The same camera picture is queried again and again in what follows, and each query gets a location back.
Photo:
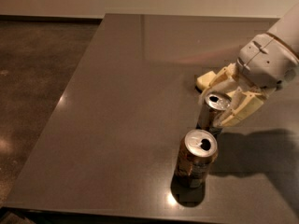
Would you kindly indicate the orange soda can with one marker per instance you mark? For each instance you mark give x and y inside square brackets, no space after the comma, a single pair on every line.
[197,151]

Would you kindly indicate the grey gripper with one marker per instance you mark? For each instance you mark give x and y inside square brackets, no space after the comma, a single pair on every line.
[267,62]

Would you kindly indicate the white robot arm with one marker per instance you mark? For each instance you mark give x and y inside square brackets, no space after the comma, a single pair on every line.
[286,30]

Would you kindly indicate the yellow sponge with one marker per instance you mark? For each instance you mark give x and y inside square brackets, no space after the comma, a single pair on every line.
[203,81]

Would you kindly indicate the silver redbull can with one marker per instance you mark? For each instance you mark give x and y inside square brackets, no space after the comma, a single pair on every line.
[214,104]

